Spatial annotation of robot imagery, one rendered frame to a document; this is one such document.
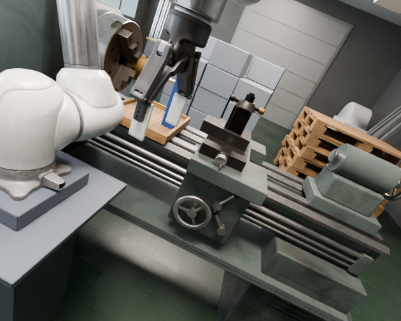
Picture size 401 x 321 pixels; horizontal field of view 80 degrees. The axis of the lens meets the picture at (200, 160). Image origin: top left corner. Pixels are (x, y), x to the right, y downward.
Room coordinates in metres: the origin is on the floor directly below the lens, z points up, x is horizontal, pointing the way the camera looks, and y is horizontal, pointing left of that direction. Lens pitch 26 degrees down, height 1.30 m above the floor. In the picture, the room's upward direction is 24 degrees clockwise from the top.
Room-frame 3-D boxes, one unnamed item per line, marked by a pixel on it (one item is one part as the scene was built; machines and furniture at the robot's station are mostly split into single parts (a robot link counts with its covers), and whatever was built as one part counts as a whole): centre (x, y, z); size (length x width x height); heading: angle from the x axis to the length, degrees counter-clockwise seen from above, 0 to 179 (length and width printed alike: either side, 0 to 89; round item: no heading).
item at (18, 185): (0.50, 0.42, 0.83); 0.22 x 0.18 x 0.06; 86
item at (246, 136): (0.97, -0.05, 1.00); 0.20 x 0.10 x 0.05; 87
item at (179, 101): (0.51, 0.10, 1.14); 0.03 x 0.01 x 0.07; 79
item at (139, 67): (1.08, 0.40, 1.08); 0.09 x 0.09 x 0.09; 87
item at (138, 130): (0.38, 0.12, 1.14); 0.03 x 0.01 x 0.07; 79
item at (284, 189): (1.07, 0.20, 0.77); 2.10 x 0.34 x 0.18; 87
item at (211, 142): (1.03, -0.08, 0.95); 0.43 x 0.18 x 0.04; 177
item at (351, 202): (1.01, -0.65, 1.01); 0.30 x 0.20 x 0.29; 87
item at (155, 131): (1.07, 0.30, 0.88); 0.36 x 0.30 x 0.04; 177
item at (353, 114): (5.80, -2.77, 0.65); 0.72 x 0.59 x 1.31; 176
